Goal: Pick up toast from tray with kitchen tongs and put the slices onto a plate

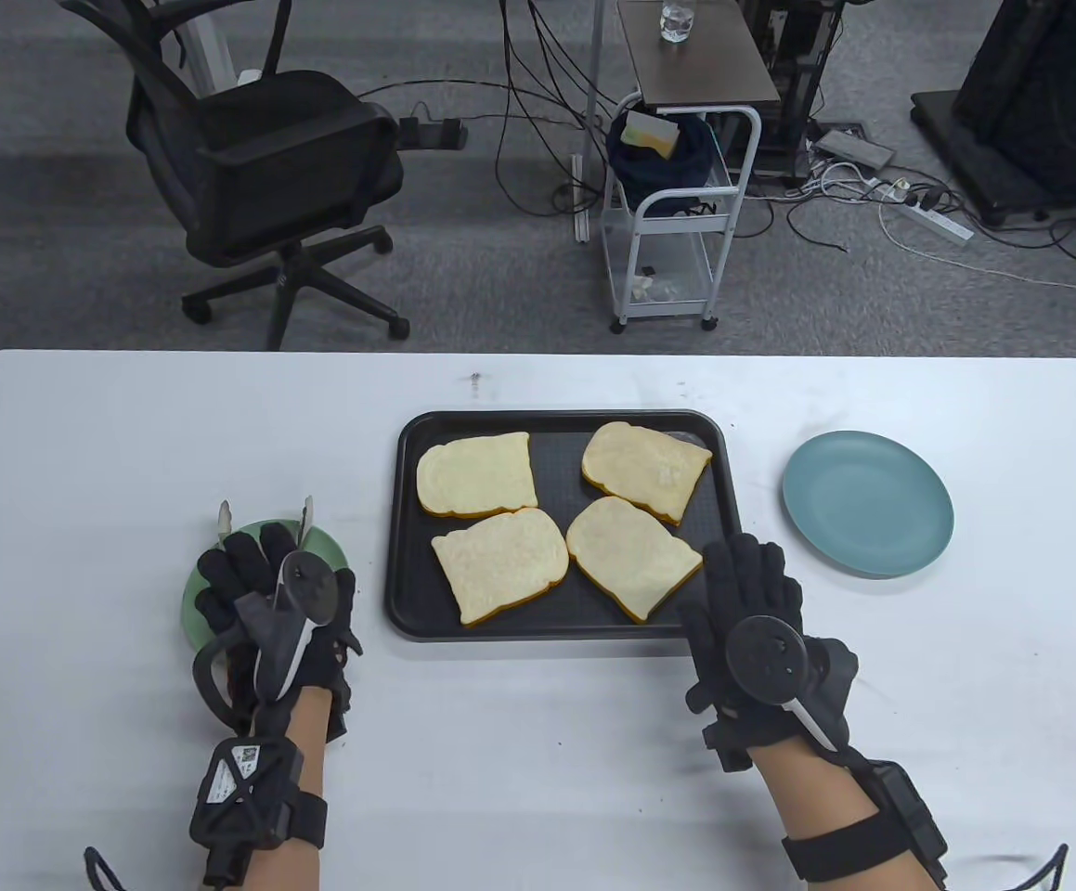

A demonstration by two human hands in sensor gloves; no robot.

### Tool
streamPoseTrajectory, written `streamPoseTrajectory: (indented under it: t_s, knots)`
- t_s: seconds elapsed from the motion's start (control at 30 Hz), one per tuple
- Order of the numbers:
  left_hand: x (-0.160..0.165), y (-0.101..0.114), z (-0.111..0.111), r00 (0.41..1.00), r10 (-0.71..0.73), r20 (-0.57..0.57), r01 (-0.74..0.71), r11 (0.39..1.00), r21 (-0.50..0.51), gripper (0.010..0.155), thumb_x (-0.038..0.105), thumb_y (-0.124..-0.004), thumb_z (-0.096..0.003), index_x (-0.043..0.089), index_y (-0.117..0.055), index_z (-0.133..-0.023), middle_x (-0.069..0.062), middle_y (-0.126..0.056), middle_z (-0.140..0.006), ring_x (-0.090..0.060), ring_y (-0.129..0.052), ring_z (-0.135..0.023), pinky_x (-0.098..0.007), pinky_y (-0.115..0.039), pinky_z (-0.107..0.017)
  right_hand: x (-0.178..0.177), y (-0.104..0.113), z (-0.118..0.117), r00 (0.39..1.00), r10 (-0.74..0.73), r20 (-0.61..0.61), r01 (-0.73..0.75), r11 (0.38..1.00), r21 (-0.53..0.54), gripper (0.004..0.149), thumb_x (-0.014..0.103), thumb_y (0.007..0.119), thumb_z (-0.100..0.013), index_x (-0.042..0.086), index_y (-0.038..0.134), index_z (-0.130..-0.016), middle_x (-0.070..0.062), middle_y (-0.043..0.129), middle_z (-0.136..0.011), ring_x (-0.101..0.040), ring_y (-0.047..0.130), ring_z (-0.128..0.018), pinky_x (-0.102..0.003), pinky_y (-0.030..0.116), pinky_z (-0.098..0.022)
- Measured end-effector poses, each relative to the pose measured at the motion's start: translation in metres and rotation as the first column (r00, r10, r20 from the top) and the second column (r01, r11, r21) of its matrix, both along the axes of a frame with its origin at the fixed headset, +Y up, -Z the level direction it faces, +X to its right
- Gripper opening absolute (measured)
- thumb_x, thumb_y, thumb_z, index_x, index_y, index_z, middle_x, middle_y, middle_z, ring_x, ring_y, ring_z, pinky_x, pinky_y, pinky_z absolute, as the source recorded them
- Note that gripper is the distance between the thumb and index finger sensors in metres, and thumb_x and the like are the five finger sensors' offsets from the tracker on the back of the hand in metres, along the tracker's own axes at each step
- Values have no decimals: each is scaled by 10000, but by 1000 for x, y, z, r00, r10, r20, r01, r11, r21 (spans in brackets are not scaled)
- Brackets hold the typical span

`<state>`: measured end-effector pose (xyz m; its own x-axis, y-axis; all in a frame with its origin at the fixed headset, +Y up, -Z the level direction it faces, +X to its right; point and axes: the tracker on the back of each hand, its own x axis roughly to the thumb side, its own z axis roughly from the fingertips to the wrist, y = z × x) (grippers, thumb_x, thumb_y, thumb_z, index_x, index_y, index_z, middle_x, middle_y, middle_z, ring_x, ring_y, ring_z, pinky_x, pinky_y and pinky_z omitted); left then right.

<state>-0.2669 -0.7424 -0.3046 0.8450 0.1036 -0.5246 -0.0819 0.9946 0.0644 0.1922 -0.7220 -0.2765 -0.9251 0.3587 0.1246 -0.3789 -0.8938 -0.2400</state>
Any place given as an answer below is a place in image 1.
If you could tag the grey flat box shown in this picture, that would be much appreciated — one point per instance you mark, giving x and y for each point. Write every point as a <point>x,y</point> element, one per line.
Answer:
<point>855,148</point>

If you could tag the white metal pole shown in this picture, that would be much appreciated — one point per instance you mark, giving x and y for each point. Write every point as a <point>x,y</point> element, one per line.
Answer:
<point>590,111</point>

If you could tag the black office chair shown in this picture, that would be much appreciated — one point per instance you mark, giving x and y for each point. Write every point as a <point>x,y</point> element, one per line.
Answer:
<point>268,158</point>

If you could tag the white cart with brown top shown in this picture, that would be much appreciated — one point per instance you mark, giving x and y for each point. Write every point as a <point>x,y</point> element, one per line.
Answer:
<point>714,74</point>

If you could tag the white desk leg column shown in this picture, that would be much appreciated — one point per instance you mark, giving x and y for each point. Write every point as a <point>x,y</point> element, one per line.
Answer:
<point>205,37</point>

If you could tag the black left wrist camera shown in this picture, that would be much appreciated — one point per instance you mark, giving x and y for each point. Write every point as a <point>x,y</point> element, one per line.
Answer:
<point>240,789</point>

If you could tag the person's right hand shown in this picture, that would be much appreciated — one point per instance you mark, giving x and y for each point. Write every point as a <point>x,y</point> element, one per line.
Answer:
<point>751,585</point>

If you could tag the blue round plate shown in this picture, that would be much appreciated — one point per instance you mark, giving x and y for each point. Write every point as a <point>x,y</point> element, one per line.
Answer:
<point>867,506</point>

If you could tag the black power strip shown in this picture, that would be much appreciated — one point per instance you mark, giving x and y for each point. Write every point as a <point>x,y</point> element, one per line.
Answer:
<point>431,132</point>

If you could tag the dark blue cloth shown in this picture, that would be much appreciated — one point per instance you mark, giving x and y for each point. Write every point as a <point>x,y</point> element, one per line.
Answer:
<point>691,167</point>

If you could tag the black plastic tray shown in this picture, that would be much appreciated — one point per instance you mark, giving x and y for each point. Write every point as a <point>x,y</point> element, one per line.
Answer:
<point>556,464</point>

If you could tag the grey white controller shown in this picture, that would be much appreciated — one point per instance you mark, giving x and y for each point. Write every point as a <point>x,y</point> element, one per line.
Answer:
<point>765,654</point>
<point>301,585</point>

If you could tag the yellow sponge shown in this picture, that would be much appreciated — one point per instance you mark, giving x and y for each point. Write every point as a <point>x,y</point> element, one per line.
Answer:
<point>649,135</point>

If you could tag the white toast slice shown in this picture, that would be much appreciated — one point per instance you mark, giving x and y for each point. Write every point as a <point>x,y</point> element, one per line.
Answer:
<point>630,557</point>
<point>640,464</point>
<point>500,564</point>
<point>477,473</point>

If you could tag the green round plate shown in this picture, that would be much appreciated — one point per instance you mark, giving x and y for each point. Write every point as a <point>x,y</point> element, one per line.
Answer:
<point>326,549</point>

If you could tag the white crumpled wrapper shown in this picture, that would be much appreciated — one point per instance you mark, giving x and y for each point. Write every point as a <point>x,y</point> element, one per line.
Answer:
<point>654,286</point>

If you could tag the white power strip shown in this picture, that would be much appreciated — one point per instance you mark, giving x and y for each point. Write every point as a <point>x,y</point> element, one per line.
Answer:
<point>941,223</point>

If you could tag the black metal rack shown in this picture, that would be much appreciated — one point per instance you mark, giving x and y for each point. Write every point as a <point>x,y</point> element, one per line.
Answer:
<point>797,93</point>

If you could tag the clear drinking glass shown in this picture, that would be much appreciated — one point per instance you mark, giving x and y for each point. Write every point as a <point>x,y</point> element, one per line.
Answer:
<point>676,23</point>

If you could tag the person's left hand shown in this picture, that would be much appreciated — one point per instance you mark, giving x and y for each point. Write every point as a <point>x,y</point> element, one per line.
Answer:
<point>231,575</point>

